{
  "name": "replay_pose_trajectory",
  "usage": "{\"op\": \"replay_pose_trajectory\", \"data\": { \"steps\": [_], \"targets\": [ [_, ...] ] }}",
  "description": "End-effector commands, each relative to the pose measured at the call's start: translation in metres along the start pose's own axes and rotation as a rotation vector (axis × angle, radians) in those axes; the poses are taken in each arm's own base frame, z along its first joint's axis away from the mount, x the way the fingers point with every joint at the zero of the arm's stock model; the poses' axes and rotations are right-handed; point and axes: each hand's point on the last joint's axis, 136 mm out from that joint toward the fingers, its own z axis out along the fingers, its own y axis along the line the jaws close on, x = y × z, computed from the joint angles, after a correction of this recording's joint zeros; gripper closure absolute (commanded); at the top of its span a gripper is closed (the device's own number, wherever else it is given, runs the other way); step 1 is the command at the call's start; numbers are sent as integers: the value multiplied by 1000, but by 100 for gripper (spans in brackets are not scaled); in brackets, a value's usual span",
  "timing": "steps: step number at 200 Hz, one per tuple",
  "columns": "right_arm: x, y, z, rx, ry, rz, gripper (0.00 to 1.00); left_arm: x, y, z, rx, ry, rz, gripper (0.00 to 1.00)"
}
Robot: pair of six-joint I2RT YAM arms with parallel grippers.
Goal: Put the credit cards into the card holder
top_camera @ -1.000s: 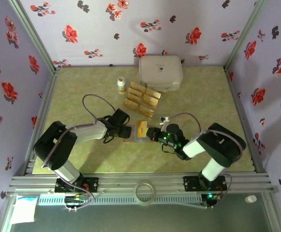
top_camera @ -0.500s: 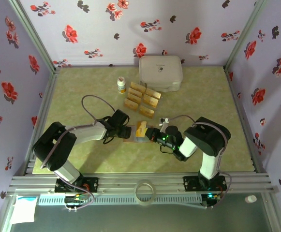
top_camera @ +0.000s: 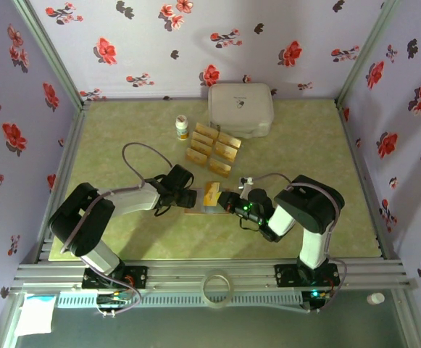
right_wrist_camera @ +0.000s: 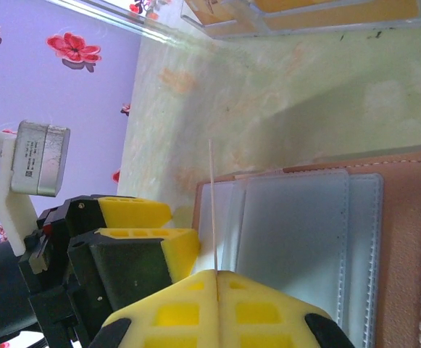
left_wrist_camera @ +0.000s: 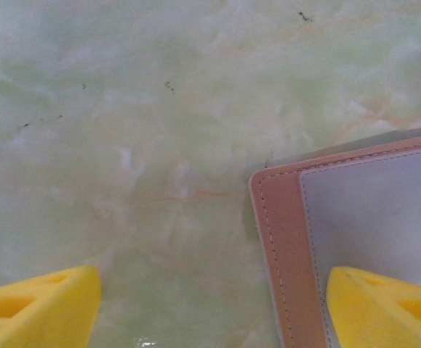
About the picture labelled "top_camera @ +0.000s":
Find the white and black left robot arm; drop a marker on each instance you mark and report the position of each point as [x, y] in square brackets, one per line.
[134, 199]

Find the white paper label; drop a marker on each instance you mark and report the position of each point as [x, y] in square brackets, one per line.
[36, 315]

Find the gold credit card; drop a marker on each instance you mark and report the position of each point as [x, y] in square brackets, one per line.
[226, 151]
[211, 194]
[230, 140]
[202, 138]
[220, 167]
[199, 147]
[206, 129]
[196, 156]

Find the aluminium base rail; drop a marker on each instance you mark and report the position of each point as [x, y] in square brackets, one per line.
[181, 275]

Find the aluminium frame post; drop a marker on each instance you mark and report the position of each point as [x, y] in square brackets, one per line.
[366, 54]
[50, 54]

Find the white plastic storage case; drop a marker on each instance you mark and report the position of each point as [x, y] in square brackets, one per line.
[239, 108]

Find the pink leather card holder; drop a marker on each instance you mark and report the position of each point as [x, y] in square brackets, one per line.
[210, 209]

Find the white pill bottle yellow label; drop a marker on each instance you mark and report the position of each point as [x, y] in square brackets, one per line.
[182, 128]

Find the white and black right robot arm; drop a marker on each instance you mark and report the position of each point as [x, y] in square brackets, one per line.
[311, 246]

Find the aluminium side rail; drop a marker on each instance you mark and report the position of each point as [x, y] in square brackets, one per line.
[71, 145]
[361, 163]

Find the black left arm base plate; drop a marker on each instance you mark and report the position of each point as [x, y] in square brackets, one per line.
[137, 277]

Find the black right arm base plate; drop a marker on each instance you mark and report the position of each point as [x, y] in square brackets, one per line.
[286, 275]

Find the clear tape roll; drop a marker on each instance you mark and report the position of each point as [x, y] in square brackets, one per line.
[218, 272]

